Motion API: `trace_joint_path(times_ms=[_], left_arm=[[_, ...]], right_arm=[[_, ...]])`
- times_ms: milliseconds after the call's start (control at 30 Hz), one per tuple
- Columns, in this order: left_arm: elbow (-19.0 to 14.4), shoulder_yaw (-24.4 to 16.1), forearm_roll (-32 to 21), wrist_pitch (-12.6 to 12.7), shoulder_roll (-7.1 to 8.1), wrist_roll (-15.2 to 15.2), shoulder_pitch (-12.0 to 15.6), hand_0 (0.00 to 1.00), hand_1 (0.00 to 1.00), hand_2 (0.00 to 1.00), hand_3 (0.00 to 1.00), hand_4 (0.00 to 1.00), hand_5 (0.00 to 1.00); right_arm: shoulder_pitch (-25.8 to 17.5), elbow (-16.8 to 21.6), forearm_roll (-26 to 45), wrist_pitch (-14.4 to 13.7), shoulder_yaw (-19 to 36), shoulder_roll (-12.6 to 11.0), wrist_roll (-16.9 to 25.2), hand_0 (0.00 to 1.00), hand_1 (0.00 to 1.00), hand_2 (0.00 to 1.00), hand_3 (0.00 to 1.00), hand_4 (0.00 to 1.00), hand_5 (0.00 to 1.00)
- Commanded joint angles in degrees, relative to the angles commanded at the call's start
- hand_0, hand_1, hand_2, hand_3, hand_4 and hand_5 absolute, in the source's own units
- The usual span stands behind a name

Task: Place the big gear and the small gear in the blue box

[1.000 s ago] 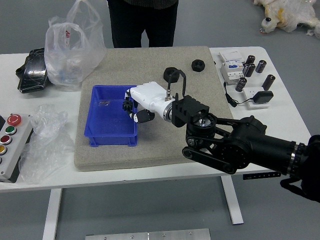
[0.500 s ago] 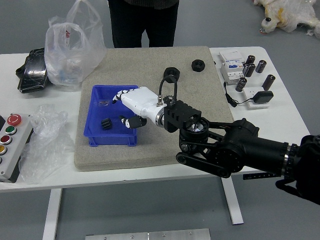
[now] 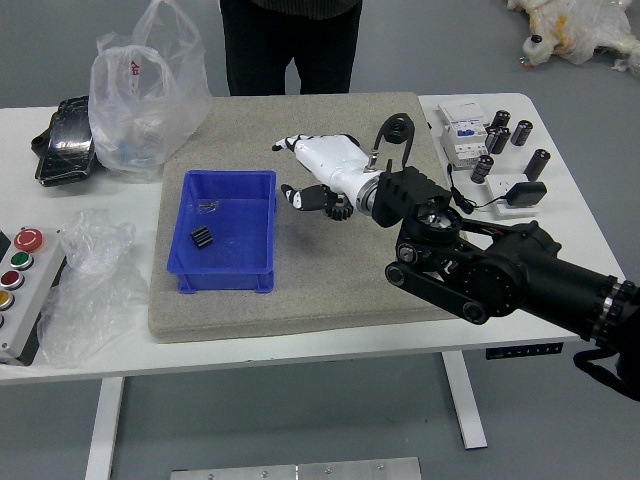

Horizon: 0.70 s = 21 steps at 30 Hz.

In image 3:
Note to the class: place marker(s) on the grey-brown foam mat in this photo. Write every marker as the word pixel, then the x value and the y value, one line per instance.
pixel 310 290

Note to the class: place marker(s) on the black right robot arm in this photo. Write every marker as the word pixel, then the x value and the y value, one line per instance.
pixel 505 280

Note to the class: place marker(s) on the grey push-button control box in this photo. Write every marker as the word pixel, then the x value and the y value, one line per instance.
pixel 30 295

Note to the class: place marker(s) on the small black toothed block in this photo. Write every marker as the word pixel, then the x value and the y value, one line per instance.
pixel 201 237

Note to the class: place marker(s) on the white plastic bag red print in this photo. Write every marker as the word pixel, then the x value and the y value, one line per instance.
pixel 145 115

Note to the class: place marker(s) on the small clear label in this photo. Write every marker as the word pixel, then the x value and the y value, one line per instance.
pixel 207 206

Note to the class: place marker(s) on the person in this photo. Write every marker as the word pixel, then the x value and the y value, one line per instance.
pixel 260 50

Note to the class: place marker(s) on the black plastic tray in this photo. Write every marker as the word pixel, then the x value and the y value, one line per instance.
pixel 65 145

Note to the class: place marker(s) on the black table height control panel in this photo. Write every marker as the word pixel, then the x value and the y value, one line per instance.
pixel 525 351

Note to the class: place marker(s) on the white power socket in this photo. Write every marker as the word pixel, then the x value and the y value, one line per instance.
pixel 500 187

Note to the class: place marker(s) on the small black hex nut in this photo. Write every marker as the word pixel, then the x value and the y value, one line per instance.
pixel 396 134

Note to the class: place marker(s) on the grey metal base plate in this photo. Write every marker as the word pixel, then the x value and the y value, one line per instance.
pixel 300 470

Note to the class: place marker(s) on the white table leg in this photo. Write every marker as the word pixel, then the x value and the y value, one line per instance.
pixel 105 425
pixel 465 400

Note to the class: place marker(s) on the black power adapter plug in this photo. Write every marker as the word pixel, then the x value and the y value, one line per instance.
pixel 527 194

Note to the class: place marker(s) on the white circuit breaker blue label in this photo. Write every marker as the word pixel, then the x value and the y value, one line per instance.
pixel 462 142

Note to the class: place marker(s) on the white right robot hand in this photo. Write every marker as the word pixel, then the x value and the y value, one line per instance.
pixel 335 160

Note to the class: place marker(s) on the crumpled clear plastic bag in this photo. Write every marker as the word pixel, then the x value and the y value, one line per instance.
pixel 90 290

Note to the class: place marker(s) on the white wall switch plate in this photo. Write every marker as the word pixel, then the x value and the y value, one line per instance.
pixel 462 110

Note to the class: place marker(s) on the white plush toy in plastic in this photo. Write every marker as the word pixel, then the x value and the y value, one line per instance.
pixel 575 30

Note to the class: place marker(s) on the blue plastic box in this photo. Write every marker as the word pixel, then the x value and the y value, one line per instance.
pixel 225 250

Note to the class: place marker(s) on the black spur gear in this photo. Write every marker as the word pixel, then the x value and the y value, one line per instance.
pixel 342 212

